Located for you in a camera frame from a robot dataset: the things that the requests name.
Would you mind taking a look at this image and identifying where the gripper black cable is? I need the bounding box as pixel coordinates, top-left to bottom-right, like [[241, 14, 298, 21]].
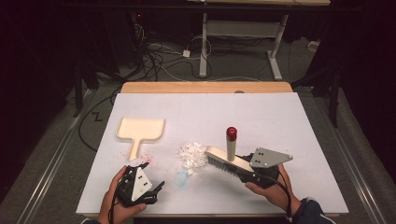
[[106, 176, 126, 224], [258, 173, 294, 222]]

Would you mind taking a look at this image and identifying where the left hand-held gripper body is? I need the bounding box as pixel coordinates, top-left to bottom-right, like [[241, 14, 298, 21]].
[[116, 166, 159, 208]]

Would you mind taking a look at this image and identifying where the cream plastic dustpan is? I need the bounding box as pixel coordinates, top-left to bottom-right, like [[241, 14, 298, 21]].
[[115, 117, 166, 161]]

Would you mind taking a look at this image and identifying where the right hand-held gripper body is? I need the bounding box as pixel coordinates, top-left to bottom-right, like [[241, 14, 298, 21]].
[[247, 147, 294, 189]]

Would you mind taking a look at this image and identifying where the bundle of floor cables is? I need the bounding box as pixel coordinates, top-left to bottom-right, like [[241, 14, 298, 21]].
[[132, 21, 216, 82]]

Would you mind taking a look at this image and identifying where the cream hand brush red cap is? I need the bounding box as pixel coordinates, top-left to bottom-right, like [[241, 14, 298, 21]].
[[204, 126, 257, 177]]

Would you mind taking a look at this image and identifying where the person's left hand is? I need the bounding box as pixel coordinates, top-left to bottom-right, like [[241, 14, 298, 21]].
[[96, 165, 148, 224]]

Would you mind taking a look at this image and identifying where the white desk frame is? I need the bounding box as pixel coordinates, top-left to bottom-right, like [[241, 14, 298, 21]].
[[186, 0, 332, 81]]

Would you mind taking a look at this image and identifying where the white board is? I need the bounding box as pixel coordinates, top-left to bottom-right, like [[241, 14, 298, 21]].
[[76, 92, 350, 217]]

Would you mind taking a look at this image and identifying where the pile of white scraps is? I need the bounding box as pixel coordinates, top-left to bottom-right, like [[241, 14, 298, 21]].
[[177, 141, 209, 177]]

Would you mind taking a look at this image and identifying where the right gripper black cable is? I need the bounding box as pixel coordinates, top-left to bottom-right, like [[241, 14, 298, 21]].
[[258, 173, 294, 222]]

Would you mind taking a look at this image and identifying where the person's right hand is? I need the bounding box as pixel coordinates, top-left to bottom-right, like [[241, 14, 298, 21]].
[[245, 163, 303, 216]]

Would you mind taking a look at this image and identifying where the wooden table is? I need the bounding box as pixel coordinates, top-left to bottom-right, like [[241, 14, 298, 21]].
[[82, 81, 341, 218]]

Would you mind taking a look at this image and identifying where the black floor cable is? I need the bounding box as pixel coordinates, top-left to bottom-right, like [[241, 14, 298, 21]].
[[78, 87, 123, 153]]

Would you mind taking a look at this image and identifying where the metal floor rail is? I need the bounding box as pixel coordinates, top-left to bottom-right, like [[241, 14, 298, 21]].
[[314, 92, 389, 224], [15, 88, 98, 224]]

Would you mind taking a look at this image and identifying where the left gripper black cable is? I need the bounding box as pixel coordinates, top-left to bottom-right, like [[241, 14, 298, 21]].
[[106, 176, 126, 224]]

